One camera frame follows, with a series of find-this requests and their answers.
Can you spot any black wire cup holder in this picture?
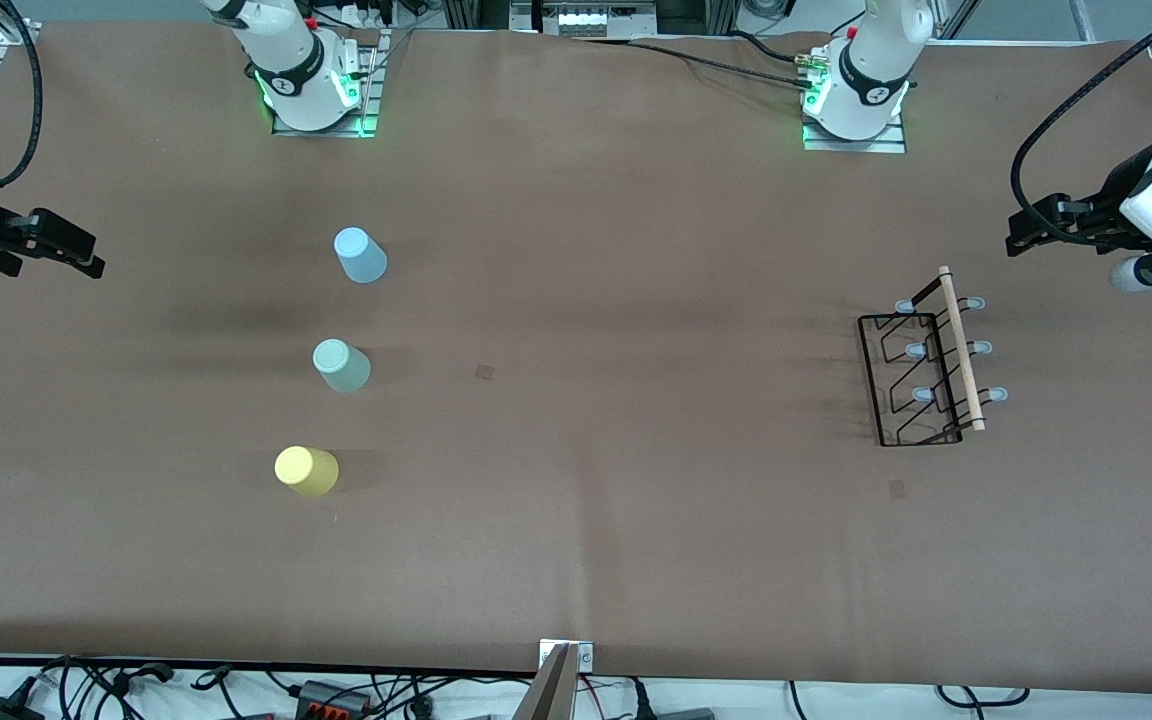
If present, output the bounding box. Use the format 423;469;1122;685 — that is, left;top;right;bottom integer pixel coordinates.
856;265;1011;448

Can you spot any pale green plastic cup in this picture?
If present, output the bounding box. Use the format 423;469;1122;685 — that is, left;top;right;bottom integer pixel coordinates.
312;338;373;394

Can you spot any light blue plastic cup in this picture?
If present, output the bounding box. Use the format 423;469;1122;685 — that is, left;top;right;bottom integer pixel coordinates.
334;227;389;285

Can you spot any yellow plastic cup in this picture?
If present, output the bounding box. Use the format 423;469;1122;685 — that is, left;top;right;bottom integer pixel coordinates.
274;446;340;498

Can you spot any white power strip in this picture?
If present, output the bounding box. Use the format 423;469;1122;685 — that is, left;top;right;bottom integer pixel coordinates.
339;0;397;31

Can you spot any white terminal block unit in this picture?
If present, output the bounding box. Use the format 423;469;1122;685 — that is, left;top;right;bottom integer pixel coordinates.
540;2;630;38

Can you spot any black box with orange connectors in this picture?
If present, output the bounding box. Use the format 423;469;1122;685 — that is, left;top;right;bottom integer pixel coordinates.
294;679;375;718

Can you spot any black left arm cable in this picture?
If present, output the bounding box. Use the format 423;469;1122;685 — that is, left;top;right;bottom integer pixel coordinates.
1009;0;1152;247

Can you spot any black table cable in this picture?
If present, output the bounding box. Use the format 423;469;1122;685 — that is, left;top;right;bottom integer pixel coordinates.
576;36;817;91
731;30;817;67

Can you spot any black looped floor cable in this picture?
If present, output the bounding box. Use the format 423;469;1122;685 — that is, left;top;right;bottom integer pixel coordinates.
936;684;1033;709

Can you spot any aluminium profile post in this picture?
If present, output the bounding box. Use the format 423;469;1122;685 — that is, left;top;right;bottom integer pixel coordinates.
513;640;595;720

